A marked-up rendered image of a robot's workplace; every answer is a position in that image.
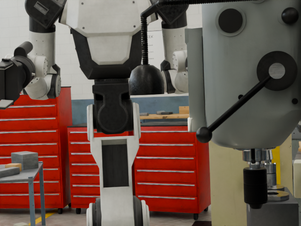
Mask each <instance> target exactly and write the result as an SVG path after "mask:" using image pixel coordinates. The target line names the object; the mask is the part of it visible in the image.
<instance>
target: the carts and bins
mask: <svg viewBox="0 0 301 226"><path fill-rule="evenodd" d="M11 160H12V163H10V164H6V165H0V183H13V182H28V183H29V200H30V225H29V224H26V223H23V222H20V223H16V224H14V225H13V226H47V225H46V218H45V200H44V182H43V162H42V161H38V153H37V152H28V151H23V152H13V153H11ZM38 172H39V183H40V200H41V218H42V224H41V225H36V224H35V208H34V183H33V181H34V179H35V177H36V176H37V174H38Z"/></svg>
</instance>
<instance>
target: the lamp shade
mask: <svg viewBox="0 0 301 226"><path fill-rule="evenodd" d="M160 94H164V80H163V77H162V74H161V71H160V70H159V69H158V68H157V67H155V66H154V65H150V64H141V65H140V66H137V67H136V68H135V69H133V70H132V72H131V75H130V79H129V95H130V96H139V95H160Z"/></svg>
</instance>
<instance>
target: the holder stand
mask: <svg viewBox="0 0 301 226"><path fill-rule="evenodd" d="M267 195H268V202H267V203H265V204H263V206H262V208H261V209H252V208H250V206H249V204H246V213H247V226H299V205H298V203H297V201H296V200H295V198H294V197H293V195H292V194H291V192H290V191H289V189H288V188H287V187H284V186H283V185H280V184H277V187H274V188H267Z"/></svg>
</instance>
